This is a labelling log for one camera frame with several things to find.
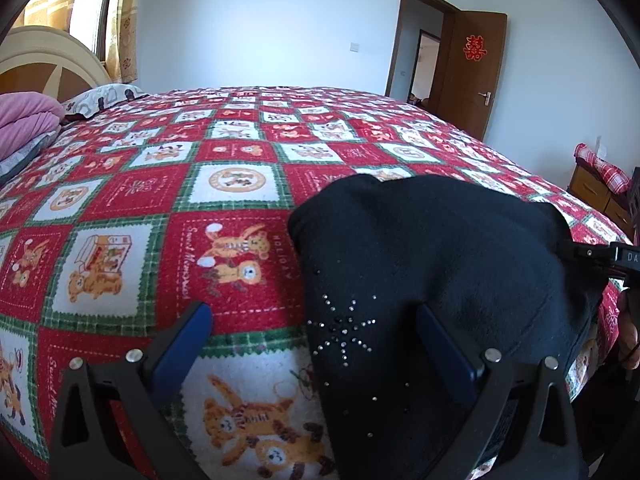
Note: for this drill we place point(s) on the red plaid folded blanket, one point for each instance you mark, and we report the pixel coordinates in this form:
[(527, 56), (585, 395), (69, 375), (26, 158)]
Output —
[(613, 177)]

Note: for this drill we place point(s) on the silver door handle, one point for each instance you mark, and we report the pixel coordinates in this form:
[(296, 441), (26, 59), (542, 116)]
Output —
[(486, 97)]

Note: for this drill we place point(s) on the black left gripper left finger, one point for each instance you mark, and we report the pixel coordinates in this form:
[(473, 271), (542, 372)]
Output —
[(86, 442)]

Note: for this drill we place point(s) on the yellow patterned curtain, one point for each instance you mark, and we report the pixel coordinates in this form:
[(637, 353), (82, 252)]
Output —
[(120, 40)]

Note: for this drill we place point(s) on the white patterned pillow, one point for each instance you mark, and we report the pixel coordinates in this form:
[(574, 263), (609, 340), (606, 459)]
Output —
[(96, 100)]

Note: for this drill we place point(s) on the pink folded quilt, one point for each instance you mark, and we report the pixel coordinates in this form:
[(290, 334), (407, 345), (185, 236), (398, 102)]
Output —
[(24, 116)]

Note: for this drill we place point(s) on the black pants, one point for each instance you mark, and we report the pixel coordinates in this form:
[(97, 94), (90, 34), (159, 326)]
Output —
[(372, 252)]

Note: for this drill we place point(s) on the red double happiness sticker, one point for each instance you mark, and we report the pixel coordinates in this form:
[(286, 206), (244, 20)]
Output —
[(474, 48)]

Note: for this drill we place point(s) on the brown wooden door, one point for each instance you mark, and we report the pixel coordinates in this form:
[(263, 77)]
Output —
[(458, 101)]

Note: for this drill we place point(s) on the person's right hand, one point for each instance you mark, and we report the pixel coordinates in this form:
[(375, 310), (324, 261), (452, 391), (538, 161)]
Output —
[(628, 328)]

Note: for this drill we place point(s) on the grey patterned pillow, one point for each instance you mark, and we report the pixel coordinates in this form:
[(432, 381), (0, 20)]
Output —
[(12, 165)]

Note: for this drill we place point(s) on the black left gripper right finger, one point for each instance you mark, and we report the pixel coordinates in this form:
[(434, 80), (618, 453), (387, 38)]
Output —
[(517, 412)]

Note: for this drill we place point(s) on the red patchwork bear bedspread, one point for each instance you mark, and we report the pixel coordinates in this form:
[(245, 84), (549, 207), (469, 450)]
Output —
[(110, 232)]

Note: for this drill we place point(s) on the cream wooden headboard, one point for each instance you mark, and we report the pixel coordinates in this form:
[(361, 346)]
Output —
[(48, 61)]

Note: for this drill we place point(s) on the brown wooden cabinet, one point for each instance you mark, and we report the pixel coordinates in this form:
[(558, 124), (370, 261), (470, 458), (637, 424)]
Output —
[(589, 187)]

